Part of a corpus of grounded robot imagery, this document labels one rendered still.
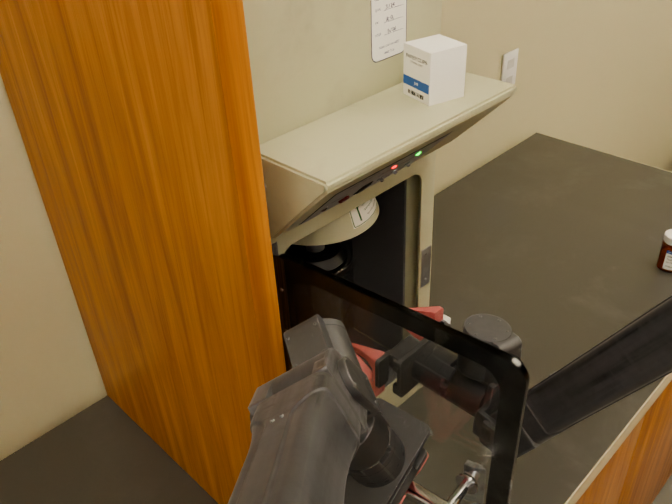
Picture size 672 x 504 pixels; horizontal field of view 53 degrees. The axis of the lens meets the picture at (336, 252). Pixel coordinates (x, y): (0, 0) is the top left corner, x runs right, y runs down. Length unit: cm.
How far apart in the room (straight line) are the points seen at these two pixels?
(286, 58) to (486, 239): 98
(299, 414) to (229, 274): 26
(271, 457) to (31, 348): 85
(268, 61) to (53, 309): 64
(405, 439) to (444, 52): 41
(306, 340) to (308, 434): 20
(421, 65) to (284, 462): 51
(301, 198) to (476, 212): 107
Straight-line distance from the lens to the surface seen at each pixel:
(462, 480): 75
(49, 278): 115
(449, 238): 158
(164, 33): 59
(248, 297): 65
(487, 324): 83
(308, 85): 73
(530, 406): 79
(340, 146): 68
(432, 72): 76
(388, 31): 81
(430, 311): 95
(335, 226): 88
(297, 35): 71
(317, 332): 59
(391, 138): 70
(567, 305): 142
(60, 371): 125
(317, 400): 44
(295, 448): 39
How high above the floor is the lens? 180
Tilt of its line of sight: 34 degrees down
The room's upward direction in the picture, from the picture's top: 3 degrees counter-clockwise
